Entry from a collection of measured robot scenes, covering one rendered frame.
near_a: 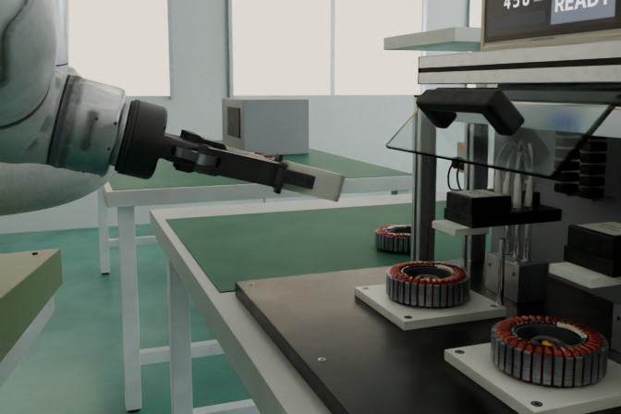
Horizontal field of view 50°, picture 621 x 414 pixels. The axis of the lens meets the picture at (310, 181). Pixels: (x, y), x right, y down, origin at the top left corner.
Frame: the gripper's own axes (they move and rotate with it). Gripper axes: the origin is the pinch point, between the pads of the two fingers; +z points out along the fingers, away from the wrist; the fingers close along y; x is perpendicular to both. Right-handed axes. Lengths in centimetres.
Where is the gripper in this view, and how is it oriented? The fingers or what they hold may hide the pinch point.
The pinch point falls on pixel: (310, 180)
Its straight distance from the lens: 71.6
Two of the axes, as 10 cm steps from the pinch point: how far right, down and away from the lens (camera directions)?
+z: 9.2, 2.2, 3.2
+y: 2.9, 1.5, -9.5
